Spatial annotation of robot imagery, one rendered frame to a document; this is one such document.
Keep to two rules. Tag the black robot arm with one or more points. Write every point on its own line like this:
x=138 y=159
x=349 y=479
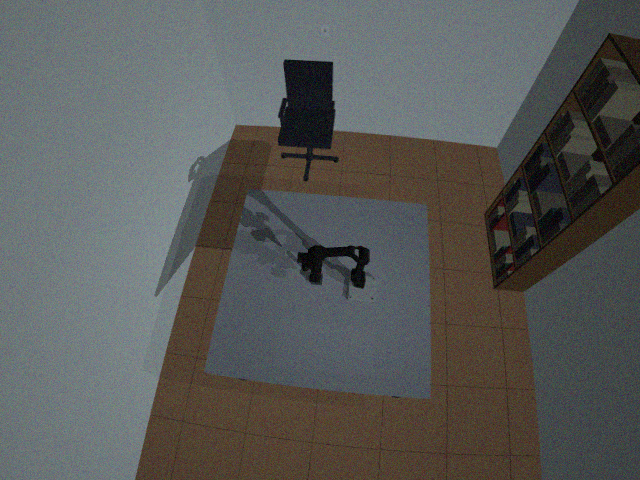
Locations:
x=317 y=254

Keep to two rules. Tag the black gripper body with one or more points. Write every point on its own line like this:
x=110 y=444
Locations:
x=315 y=277

